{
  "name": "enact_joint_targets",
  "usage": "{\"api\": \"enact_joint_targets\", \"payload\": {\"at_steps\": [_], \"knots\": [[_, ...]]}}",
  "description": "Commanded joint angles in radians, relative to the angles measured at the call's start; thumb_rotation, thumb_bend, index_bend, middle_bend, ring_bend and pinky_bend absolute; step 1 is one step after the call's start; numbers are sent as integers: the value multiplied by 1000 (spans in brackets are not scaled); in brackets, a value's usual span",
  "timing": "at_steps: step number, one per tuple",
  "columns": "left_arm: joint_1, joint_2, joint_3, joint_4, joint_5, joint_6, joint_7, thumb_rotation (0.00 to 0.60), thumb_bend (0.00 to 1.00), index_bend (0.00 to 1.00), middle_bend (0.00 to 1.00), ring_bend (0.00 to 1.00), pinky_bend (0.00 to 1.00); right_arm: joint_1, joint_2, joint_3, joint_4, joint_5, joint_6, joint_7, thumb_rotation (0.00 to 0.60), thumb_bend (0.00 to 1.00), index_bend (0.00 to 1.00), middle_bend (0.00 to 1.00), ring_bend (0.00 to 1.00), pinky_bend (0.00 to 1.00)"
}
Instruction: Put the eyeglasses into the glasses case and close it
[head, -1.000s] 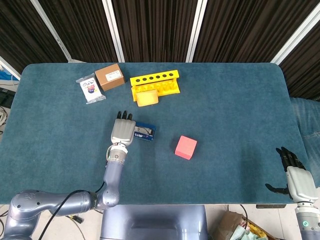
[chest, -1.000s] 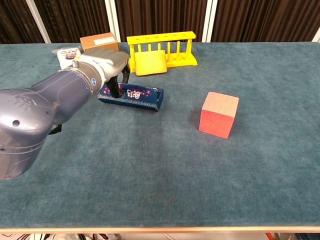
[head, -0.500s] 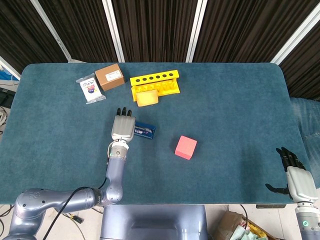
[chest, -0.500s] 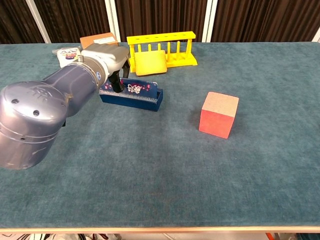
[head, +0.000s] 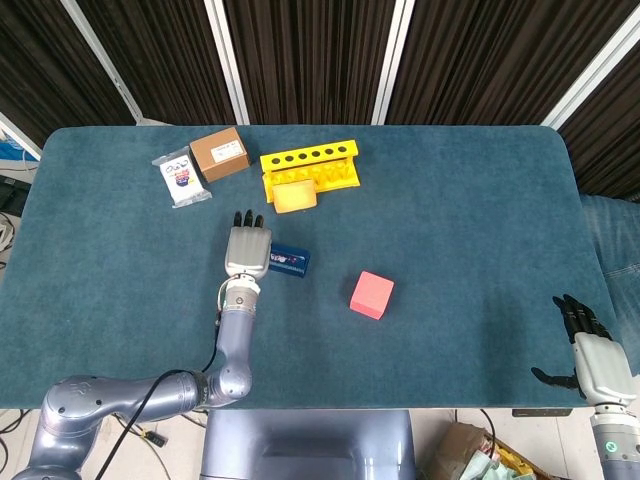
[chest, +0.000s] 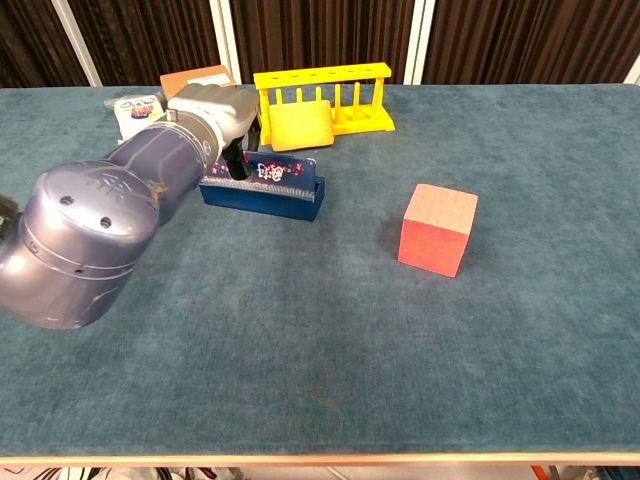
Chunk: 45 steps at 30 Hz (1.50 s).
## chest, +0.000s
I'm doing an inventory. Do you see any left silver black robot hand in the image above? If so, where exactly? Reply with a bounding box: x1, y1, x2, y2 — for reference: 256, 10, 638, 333
167, 82, 261, 181

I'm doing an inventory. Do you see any grey blue glasses case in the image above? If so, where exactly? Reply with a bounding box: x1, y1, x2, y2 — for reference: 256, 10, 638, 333
198, 149, 326, 223

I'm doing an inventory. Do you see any brown cardboard box white label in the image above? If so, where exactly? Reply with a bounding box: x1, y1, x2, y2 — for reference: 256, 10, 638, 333
159, 64, 237, 101

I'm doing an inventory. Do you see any yellow sponge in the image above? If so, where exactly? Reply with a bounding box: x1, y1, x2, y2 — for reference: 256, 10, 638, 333
268, 99, 336, 153

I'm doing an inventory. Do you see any white plastic packet printed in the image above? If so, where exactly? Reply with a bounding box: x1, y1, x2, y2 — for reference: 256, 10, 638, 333
103, 93, 169, 144

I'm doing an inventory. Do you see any black pleated curtain panel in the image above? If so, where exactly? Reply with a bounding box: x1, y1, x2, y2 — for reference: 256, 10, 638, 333
422, 0, 640, 86
229, 0, 416, 85
0, 0, 89, 89
67, 0, 222, 87

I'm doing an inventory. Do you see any yellow test tube rack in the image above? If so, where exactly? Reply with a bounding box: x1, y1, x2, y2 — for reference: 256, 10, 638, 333
252, 62, 396, 147

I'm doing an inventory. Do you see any pink foam cube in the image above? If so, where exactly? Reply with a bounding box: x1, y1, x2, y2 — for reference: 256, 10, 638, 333
397, 182, 480, 279

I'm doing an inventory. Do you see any blue felt table cloth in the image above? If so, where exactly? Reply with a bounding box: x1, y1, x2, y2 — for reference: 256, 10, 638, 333
0, 83, 640, 457

